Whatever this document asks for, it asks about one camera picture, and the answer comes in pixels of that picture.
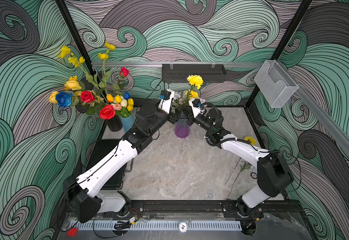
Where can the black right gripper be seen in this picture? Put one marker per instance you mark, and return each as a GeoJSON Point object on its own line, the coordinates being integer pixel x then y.
{"type": "Point", "coordinates": [190, 117]}

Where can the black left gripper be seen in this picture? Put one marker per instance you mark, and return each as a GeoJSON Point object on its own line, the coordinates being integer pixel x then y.
{"type": "Point", "coordinates": [172, 117]}

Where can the purple glass vase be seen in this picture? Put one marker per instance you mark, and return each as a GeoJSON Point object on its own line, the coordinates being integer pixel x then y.
{"type": "Point", "coordinates": [182, 129]}

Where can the teal ceramic vase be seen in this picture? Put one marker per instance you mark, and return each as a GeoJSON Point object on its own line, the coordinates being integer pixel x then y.
{"type": "Point", "coordinates": [128, 122]}

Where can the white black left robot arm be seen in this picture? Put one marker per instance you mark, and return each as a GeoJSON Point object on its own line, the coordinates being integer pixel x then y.
{"type": "Point", "coordinates": [82, 194]}

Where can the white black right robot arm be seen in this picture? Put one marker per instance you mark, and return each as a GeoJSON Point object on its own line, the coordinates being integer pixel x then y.
{"type": "Point", "coordinates": [273, 172]}

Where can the black vase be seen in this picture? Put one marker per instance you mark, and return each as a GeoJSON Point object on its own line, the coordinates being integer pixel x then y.
{"type": "Point", "coordinates": [114, 124]}

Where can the pink lilac flower bunch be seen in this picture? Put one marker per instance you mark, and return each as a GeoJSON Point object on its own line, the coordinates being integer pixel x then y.
{"type": "Point", "coordinates": [179, 99]}

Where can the colourful tulip bunch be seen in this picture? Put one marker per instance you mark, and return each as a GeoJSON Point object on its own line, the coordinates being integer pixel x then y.
{"type": "Point", "coordinates": [123, 105]}

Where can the mixed rose bouquet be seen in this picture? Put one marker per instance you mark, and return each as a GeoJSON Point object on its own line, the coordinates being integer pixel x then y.
{"type": "Point", "coordinates": [75, 93]}

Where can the red small block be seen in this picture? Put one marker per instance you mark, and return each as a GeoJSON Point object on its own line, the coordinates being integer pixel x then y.
{"type": "Point", "coordinates": [72, 232]}

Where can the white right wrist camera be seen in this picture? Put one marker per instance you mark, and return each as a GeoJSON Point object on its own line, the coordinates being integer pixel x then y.
{"type": "Point", "coordinates": [195, 105]}

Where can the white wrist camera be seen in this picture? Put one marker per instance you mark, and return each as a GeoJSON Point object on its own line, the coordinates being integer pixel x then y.
{"type": "Point", "coordinates": [195, 105]}
{"type": "Point", "coordinates": [166, 98]}

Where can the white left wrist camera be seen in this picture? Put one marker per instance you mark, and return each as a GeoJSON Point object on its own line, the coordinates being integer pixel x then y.
{"type": "Point", "coordinates": [166, 98]}

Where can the black wall tray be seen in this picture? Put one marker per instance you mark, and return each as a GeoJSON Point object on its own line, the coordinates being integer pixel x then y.
{"type": "Point", "coordinates": [178, 73]}

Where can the clear plastic wall bin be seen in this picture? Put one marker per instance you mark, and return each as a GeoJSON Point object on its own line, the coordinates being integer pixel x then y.
{"type": "Point", "coordinates": [276, 83]}

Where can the black corner frame post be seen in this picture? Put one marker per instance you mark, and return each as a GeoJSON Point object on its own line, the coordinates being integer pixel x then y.
{"type": "Point", "coordinates": [291, 29]}

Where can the white slotted cable duct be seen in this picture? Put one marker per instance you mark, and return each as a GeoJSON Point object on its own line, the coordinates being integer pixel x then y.
{"type": "Point", "coordinates": [165, 225]}

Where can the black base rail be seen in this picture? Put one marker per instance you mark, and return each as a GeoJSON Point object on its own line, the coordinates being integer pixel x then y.
{"type": "Point", "coordinates": [149, 209]}

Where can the black left corner post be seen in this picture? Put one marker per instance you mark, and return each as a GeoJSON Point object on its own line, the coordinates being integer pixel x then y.
{"type": "Point", "coordinates": [75, 34]}

